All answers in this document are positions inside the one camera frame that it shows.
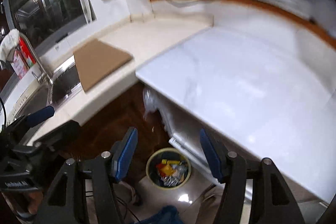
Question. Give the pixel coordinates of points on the steel sink faucet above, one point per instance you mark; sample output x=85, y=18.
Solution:
x=45, y=75

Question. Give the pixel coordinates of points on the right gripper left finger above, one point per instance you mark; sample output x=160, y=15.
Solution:
x=123, y=152

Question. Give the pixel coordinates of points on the brown cardboard sheet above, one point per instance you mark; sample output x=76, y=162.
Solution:
x=95, y=60

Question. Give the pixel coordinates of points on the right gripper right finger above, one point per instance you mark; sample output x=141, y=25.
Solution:
x=215, y=153

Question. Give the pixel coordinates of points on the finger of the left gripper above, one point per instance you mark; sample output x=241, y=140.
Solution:
x=26, y=122

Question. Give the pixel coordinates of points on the round yellow trash bin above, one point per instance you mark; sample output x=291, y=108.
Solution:
x=168, y=169

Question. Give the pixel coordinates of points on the red detergent package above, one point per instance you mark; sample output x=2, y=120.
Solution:
x=23, y=59

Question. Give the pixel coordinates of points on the white cloth on faucet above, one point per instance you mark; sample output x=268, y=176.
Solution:
x=9, y=44

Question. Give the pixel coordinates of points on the stainless steel sink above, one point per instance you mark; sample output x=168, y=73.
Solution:
x=29, y=96

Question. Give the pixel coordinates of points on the person's left hand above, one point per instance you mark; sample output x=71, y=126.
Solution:
x=27, y=203

